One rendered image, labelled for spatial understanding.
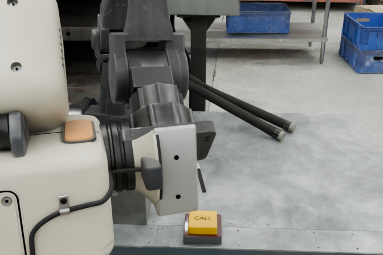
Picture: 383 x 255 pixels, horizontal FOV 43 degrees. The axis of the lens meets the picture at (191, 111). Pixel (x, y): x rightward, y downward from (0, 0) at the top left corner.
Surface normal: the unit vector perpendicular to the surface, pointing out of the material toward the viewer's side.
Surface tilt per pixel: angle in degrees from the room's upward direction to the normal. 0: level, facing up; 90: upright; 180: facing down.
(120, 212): 90
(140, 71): 37
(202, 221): 0
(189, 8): 90
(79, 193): 82
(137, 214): 90
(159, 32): 73
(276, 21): 92
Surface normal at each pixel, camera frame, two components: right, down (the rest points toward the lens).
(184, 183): 0.24, 0.26
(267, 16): -0.02, 0.45
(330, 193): 0.00, -0.91
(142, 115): -0.51, -0.32
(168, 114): 0.24, -0.50
